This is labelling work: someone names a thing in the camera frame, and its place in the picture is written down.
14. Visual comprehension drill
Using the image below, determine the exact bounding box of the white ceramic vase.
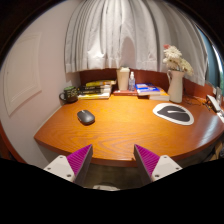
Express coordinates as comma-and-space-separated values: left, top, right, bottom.
166, 69, 186, 104

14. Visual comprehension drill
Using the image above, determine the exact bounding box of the yellow and white book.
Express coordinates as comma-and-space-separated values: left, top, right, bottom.
77, 92, 112, 100

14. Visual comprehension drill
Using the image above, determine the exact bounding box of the white and grey mouse pad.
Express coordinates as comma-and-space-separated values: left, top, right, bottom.
152, 102, 195, 126

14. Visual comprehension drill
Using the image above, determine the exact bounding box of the white curtain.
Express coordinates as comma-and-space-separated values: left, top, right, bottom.
64, 0, 209, 87

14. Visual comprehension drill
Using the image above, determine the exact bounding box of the white flower bouquet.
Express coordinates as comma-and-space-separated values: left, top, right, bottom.
162, 44, 195, 77

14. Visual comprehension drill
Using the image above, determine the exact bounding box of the orange book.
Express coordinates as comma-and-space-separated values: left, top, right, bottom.
156, 86, 168, 98

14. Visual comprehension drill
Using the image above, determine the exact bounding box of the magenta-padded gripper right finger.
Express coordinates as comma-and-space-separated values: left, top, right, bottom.
133, 143, 184, 186

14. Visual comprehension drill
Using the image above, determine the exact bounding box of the black cable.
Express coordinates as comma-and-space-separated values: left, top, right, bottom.
182, 94, 208, 108

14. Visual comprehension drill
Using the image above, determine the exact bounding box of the black computer mouse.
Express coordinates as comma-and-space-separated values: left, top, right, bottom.
76, 109, 96, 126

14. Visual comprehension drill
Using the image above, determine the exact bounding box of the clear sanitizer bottle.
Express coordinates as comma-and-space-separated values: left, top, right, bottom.
128, 71, 136, 92

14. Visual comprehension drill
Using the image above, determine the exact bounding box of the dark green mug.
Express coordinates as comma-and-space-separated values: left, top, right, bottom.
58, 85, 79, 104

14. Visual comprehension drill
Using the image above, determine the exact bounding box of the beige tumbler with lid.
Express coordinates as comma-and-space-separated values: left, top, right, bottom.
116, 66, 131, 92

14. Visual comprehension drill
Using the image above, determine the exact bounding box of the blue book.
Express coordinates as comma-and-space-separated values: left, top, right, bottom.
135, 82, 162, 97

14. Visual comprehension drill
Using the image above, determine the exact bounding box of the red book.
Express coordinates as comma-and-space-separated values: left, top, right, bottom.
112, 89, 139, 97

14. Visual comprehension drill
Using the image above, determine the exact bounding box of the dark window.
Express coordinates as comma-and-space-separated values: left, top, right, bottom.
196, 26, 224, 94

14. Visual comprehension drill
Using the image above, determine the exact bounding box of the thick black book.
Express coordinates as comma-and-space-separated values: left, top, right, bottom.
77, 88, 112, 96

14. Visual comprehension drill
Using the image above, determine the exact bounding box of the thin black book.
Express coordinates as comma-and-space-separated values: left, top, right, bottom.
77, 84, 113, 92

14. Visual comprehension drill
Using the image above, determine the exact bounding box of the white flat device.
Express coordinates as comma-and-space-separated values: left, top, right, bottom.
205, 94, 222, 113

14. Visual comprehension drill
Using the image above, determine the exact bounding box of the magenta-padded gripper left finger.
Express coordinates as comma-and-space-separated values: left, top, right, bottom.
43, 143, 94, 187

